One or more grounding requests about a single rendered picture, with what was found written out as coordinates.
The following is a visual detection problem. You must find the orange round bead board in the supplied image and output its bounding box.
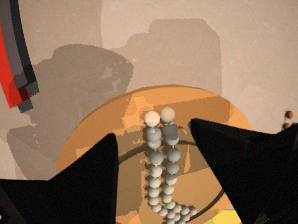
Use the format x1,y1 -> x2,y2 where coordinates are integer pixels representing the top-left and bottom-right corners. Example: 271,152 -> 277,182
56,84 -> 251,224

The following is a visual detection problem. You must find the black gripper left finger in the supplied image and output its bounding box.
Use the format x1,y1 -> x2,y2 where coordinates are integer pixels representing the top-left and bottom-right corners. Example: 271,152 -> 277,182
0,132 -> 120,224

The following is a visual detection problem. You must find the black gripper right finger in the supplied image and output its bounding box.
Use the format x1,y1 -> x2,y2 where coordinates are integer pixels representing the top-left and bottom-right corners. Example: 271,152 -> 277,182
190,117 -> 298,224

